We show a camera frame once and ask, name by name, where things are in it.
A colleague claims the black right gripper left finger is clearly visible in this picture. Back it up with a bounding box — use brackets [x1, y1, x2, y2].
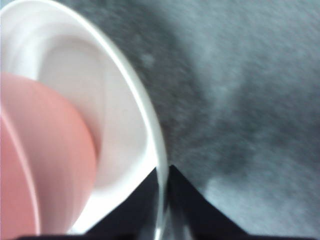
[17, 166, 161, 240]

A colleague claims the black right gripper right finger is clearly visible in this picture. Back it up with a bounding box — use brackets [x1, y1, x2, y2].
[166, 164, 251, 240]

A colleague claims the red ribbed bowl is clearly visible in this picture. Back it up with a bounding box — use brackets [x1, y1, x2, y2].
[0, 71, 98, 237]

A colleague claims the white round plate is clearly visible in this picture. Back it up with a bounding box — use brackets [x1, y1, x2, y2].
[0, 0, 173, 240]

